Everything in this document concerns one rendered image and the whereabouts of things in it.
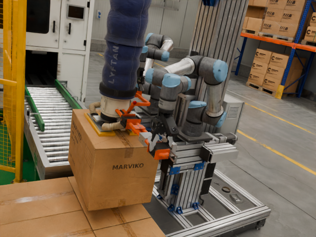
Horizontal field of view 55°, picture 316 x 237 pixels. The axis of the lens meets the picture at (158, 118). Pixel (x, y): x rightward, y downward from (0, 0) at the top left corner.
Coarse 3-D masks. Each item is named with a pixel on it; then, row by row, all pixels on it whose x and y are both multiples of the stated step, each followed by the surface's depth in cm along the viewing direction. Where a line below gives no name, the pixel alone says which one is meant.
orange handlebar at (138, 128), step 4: (140, 96) 215; (144, 100) 209; (136, 104) 200; (140, 104) 201; (144, 104) 202; (148, 104) 204; (120, 112) 176; (124, 112) 179; (120, 116) 174; (128, 124) 164; (132, 124) 162; (136, 124) 165; (132, 128) 160; (136, 128) 157; (140, 128) 158; (144, 128) 159; (136, 132) 155; (140, 132) 154; (160, 156) 136; (164, 156) 136
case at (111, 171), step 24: (72, 120) 206; (72, 144) 206; (96, 144) 163; (120, 144) 168; (72, 168) 206; (96, 168) 163; (120, 168) 170; (144, 168) 177; (96, 192) 169; (120, 192) 176; (144, 192) 185
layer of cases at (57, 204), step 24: (0, 192) 194; (24, 192) 198; (48, 192) 202; (72, 192) 207; (0, 216) 174; (24, 216) 178; (48, 216) 181; (72, 216) 185; (96, 216) 188; (120, 216) 192; (144, 216) 196
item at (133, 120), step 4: (124, 116) 170; (128, 116) 171; (132, 116) 172; (136, 116) 172; (120, 120) 169; (124, 120) 165; (128, 120) 163; (132, 120) 164; (136, 120) 166; (140, 120) 167; (124, 124) 165; (128, 128) 165
